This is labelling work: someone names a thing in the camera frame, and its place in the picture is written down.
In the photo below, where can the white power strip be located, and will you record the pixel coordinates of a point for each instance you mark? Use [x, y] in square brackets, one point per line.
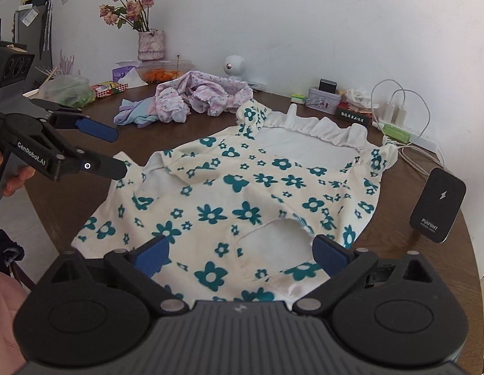
[423, 142]

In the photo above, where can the plastic bag of green vegetables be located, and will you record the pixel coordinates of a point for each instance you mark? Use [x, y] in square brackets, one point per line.
[68, 90]

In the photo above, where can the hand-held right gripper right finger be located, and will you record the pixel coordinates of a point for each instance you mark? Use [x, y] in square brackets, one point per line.
[327, 253]

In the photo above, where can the small green yellow packet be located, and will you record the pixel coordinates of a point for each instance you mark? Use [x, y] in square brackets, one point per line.
[299, 98]

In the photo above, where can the white charger plug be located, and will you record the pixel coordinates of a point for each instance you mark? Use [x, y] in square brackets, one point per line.
[389, 112]
[400, 116]

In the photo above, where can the black power bank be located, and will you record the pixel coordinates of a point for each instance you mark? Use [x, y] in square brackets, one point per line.
[437, 203]

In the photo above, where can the crumpled white tissue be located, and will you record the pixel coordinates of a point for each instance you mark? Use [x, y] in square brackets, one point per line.
[359, 97]

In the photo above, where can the light blue purple garment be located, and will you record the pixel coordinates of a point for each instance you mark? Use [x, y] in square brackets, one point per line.
[133, 115]

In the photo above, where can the white teal floral garment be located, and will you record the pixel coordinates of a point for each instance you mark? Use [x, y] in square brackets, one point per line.
[246, 187]

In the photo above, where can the white round security camera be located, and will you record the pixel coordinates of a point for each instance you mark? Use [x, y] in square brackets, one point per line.
[232, 65]

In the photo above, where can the dark cloth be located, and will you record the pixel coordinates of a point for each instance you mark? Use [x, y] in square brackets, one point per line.
[7, 248]

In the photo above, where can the grey refrigerator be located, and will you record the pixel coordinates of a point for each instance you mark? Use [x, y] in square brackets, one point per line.
[29, 35]

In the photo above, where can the purple tissue pack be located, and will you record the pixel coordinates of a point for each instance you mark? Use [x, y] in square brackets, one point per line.
[123, 73]

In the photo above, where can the dried rose bouquet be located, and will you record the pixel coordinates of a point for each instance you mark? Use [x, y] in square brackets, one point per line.
[126, 6]

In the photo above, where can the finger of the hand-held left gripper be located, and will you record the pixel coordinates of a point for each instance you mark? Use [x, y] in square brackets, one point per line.
[105, 168]
[97, 131]

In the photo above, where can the dark box with white label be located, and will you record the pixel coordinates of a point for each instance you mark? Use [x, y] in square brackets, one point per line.
[353, 116]

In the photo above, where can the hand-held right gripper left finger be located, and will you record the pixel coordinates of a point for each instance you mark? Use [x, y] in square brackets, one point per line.
[153, 257]

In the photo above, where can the purple dried plant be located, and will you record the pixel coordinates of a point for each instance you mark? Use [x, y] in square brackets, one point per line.
[67, 62]

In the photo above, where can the person's left hand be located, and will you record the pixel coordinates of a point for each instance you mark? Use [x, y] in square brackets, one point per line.
[21, 181]

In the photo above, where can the clear plastic food container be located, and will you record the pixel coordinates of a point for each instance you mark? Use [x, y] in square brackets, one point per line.
[164, 73]

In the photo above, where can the small black box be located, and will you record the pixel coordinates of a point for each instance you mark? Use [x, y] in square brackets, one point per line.
[328, 85]

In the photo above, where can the pink knitted vase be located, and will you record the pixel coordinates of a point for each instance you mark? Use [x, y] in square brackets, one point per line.
[151, 46]

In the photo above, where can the red checkered box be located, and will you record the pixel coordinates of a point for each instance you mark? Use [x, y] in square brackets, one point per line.
[107, 88]

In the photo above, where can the pink clothing of person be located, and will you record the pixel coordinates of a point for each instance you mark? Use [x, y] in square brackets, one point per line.
[3, 320]

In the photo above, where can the grey printed tin box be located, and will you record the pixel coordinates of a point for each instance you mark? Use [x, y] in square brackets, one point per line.
[324, 100]

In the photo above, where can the purple floral garment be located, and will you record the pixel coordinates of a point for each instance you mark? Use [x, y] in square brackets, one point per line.
[203, 93]

